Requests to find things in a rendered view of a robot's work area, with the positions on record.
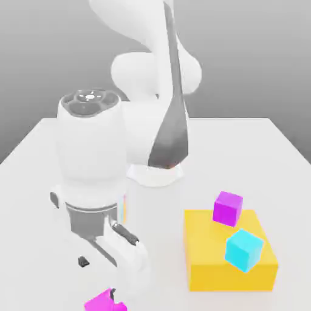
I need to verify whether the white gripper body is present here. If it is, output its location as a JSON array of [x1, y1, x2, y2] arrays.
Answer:
[[77, 232, 149, 300]]

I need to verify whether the small magenta cube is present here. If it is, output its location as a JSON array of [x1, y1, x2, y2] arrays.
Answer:
[[83, 287, 128, 311]]

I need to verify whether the small purple cube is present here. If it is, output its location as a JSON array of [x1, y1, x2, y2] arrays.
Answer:
[[212, 191, 244, 228]]

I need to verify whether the small cyan cube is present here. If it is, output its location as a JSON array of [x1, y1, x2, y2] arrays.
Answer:
[[224, 228, 265, 274]]

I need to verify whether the large yellow box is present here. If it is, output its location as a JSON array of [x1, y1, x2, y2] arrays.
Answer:
[[183, 209, 279, 292]]

